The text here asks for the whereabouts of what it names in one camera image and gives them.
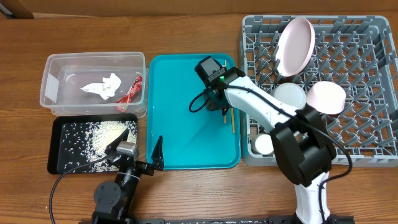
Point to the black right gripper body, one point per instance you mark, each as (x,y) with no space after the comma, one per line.
(216,104)

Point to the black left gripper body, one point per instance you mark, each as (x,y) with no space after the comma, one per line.
(143,167)

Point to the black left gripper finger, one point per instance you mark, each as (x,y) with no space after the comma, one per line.
(157,155)
(114,144)

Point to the red wrapper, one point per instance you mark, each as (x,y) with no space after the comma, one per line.
(134,89)

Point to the white napkin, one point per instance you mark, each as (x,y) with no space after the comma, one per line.
(106,89)

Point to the white cup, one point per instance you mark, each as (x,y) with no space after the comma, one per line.
(262,144)

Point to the grey bowl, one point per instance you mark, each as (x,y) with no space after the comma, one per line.
(290,94)

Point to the large white plate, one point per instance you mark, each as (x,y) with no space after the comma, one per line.
(296,45)

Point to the small white plate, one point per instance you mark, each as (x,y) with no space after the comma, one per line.
(326,97)

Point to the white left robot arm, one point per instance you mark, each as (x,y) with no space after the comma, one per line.
(113,198)

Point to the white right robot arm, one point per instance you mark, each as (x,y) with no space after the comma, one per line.
(300,142)

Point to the scattered rice grains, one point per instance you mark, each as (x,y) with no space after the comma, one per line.
(82,143)

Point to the black tray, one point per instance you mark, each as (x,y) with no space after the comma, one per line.
(60,121)

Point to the teal plastic tray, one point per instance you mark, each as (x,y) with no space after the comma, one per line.
(198,140)

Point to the clear plastic bin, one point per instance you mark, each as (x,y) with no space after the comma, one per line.
(65,74)

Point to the grey dish rack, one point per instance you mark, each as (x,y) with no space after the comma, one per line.
(355,52)

